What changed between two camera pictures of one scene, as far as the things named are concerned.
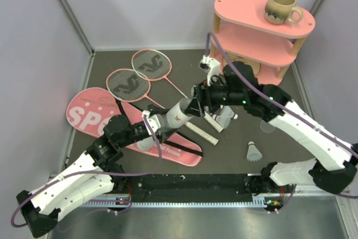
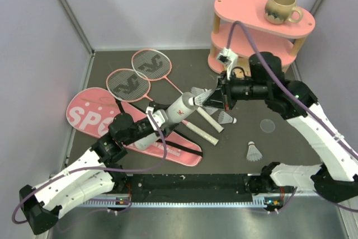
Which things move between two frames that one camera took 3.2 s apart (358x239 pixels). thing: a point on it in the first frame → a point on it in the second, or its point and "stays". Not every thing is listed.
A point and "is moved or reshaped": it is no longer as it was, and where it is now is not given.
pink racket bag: [89, 108] stays
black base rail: [221, 190] stays
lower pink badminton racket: [130, 85] stays
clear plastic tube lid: [266, 126] stays
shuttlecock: [227, 111] is moved or reshaped
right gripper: [203, 93] → [220, 98]
